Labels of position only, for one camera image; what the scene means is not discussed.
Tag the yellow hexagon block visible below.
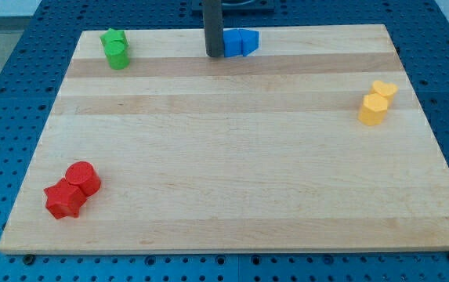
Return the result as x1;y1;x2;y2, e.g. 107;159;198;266
358;93;389;126

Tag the light wooden board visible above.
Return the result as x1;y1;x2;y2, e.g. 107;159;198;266
0;24;449;255

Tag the blue cube block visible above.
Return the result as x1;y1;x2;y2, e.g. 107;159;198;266
223;29;242;57

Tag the blue triangular prism block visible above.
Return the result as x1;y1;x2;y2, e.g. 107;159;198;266
238;29;259;56

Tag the green cylinder block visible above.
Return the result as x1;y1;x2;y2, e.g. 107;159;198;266
104;41;129;70

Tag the red cylinder block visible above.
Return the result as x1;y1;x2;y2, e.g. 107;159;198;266
65;161;101;197

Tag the green star block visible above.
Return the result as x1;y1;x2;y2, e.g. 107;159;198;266
100;28;129;47

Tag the red star block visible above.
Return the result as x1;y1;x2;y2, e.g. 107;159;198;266
43;179;87;219

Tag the yellow heart block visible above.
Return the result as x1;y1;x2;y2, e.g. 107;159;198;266
369;80;398;105

